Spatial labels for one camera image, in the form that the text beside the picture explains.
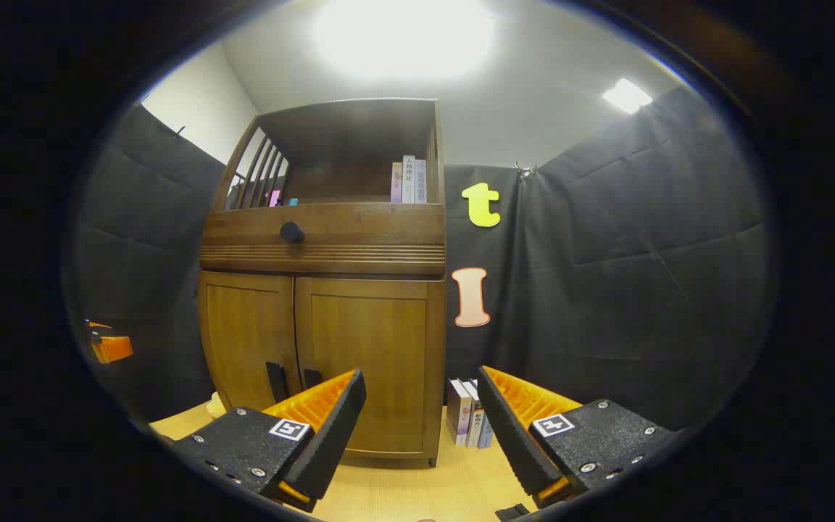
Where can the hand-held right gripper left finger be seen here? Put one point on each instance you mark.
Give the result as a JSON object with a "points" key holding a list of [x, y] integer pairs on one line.
{"points": [[338, 428]]}

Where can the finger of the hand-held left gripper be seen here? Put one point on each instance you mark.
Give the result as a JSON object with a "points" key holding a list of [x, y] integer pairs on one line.
{"points": [[113, 348]]}

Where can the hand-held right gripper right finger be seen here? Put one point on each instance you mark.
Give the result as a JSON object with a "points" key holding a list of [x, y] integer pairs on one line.
{"points": [[508, 435]]}

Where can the wooden cabinet door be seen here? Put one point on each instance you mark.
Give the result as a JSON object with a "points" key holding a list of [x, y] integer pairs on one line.
{"points": [[243, 333], [374, 341]]}

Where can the wooden double-door shoe cabinet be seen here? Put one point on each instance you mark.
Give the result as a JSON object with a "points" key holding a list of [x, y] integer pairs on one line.
{"points": [[388, 232]]}

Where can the blue spine book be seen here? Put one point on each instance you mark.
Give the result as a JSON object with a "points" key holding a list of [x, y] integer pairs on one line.
{"points": [[487, 433]]}

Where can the white orange label book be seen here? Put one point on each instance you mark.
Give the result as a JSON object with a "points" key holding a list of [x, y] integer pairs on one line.
{"points": [[474, 424]]}

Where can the grey cover book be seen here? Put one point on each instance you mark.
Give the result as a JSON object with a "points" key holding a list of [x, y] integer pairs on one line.
{"points": [[457, 409]]}

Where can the black round drawer knob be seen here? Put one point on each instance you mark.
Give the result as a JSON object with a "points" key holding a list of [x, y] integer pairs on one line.
{"points": [[291, 232]]}

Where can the black backdrop cloth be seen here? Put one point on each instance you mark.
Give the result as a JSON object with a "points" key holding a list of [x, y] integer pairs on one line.
{"points": [[642, 254]]}

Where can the pink book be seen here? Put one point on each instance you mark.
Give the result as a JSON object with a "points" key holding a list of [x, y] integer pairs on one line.
{"points": [[396, 185]]}

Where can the pale blue book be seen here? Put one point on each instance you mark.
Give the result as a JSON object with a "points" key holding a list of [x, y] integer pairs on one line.
{"points": [[420, 181]]}

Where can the metal cloth clip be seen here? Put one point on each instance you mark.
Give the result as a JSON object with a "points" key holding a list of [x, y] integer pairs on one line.
{"points": [[524, 171]]}

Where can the small ceiling light panel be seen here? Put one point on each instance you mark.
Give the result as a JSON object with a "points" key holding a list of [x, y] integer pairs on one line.
{"points": [[628, 96]]}

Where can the large ceiling light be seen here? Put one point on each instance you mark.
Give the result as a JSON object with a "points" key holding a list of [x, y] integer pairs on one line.
{"points": [[403, 36]]}

